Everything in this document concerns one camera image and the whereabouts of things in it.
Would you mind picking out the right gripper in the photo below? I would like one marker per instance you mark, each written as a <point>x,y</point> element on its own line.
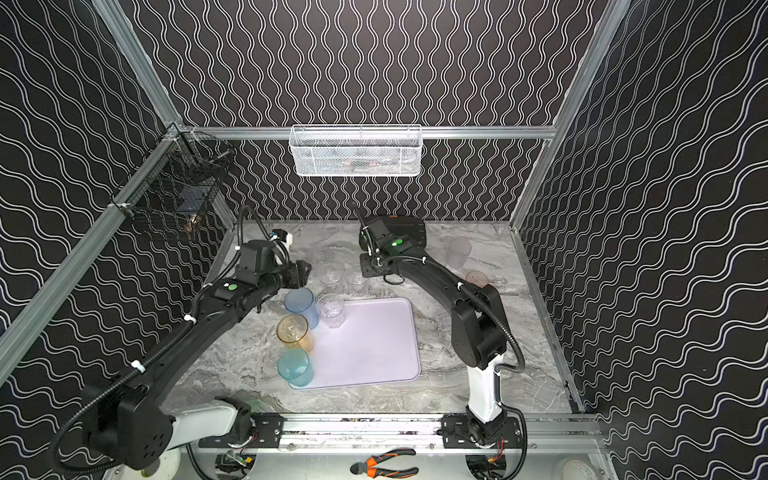
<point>366,271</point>

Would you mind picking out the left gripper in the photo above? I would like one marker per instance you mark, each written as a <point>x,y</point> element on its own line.
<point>301,273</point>

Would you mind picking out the clear plastic cup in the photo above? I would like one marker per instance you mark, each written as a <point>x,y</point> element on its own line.
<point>330,275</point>
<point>331,310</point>
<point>356,283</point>

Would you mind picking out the blue ribbed plastic cup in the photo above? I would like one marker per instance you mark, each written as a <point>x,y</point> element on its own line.
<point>302,301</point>

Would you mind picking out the yellow transparent cup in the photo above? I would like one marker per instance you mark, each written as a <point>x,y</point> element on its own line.
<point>294,332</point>

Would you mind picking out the teal plastic cup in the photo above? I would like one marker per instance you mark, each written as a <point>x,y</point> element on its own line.
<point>295,367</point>

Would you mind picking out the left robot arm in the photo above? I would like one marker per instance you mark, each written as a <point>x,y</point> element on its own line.
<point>124,420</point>

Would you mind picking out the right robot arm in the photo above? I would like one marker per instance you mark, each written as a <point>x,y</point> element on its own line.
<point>480,333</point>

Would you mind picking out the lilac plastic tray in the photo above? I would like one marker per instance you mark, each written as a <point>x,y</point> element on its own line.
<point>377,343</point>

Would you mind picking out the black plastic case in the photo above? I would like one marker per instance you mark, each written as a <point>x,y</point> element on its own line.
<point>406,233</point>

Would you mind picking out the frosted plastic cup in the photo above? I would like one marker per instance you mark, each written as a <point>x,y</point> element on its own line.
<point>459,251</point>

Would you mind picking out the pink plastic cup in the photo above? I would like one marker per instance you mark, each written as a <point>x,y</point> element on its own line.
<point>477,278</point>

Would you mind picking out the white tape roll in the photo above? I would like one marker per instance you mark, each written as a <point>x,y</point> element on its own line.
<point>165,467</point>

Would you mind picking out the white round lid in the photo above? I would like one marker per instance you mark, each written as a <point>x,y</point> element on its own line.
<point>574,469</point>

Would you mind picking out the white wire basket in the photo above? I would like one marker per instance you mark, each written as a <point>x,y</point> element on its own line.
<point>357,150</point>

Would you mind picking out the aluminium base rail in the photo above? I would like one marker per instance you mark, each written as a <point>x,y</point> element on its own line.
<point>425,433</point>

